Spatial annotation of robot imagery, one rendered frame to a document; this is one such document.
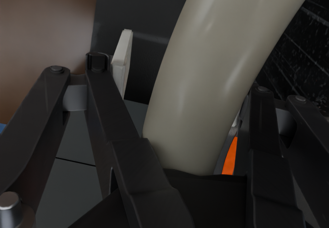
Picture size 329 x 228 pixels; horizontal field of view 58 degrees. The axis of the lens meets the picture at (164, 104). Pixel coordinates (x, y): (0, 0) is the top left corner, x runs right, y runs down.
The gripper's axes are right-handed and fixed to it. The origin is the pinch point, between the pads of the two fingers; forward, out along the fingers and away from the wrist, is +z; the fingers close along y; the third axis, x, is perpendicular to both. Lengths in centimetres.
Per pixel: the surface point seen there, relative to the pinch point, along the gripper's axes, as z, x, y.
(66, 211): 29, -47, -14
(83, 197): 33, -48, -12
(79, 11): 85, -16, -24
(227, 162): 79, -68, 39
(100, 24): 83, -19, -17
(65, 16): 85, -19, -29
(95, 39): 83, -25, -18
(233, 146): 78, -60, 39
